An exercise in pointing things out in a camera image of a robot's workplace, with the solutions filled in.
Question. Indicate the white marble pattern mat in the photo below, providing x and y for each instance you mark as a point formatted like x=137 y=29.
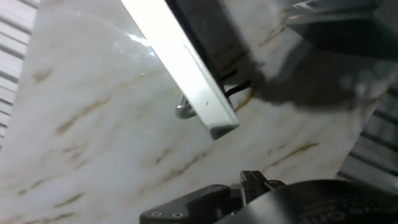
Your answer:
x=93 y=140

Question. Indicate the black silver microwave body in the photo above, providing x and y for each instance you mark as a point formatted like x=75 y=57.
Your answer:
x=342 y=37

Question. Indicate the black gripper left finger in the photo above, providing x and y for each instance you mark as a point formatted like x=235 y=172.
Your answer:
x=192 y=205

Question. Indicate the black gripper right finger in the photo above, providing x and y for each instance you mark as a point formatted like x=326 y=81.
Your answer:
x=255 y=186

